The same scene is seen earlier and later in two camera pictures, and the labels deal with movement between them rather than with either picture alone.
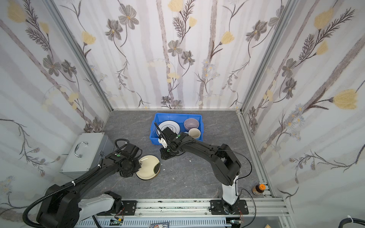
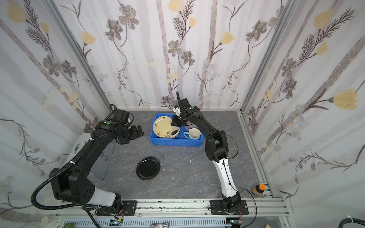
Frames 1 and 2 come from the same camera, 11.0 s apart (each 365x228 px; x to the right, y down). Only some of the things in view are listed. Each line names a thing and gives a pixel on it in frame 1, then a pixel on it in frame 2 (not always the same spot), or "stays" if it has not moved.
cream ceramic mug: x=195 y=133 stays
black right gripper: x=167 y=136 -> x=177 y=120
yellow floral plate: x=150 y=167 -> x=162 y=126
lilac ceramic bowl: x=190 y=123 stays
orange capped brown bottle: x=258 y=189 stays
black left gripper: x=136 y=167 -> x=134 y=132
